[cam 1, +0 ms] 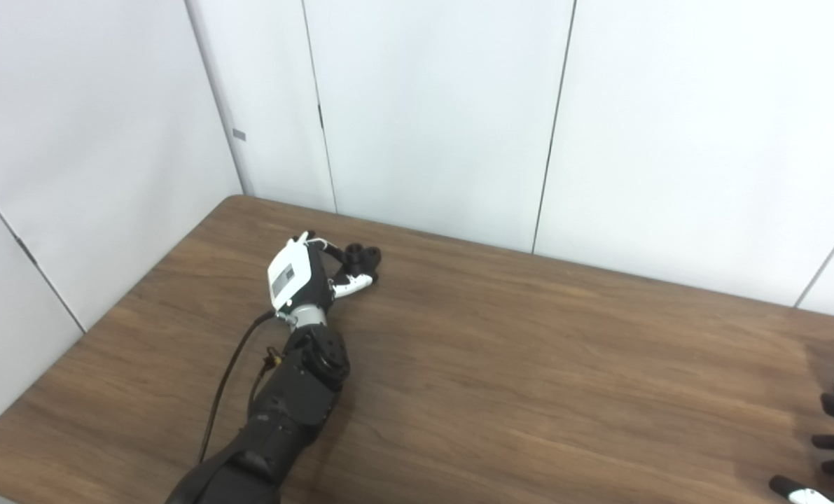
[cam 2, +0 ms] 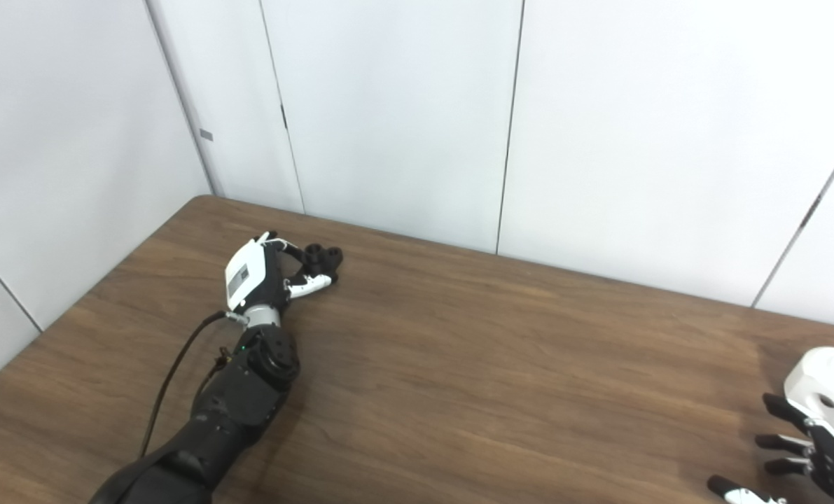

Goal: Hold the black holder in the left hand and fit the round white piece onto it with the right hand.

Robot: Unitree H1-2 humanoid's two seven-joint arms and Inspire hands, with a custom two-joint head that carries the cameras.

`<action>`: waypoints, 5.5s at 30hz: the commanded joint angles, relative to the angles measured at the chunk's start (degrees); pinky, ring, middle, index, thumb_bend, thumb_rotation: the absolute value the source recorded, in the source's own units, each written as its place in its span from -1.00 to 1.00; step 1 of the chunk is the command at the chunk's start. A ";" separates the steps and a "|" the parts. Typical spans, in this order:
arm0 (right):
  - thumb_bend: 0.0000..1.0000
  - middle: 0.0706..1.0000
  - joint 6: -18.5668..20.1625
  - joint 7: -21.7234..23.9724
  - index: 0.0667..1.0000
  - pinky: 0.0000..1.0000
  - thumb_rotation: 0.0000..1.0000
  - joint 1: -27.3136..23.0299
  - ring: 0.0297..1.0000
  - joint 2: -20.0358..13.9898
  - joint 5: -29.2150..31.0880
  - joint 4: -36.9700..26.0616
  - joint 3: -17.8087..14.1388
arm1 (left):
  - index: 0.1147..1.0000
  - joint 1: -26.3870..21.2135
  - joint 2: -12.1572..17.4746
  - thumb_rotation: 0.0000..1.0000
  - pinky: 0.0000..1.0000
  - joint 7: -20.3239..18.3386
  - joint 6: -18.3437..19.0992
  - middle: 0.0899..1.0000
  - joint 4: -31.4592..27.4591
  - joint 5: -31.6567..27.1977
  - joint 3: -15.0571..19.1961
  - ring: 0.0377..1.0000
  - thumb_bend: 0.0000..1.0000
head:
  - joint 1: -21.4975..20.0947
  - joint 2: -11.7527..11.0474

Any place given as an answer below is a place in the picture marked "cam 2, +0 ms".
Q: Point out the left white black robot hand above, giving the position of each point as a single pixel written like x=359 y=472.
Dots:
x=248 y=276

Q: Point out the black flanged holder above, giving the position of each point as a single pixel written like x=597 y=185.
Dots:
x=322 y=259

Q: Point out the round white piece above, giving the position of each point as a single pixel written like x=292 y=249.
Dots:
x=833 y=374

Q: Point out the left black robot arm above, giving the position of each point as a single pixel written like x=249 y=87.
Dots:
x=241 y=392

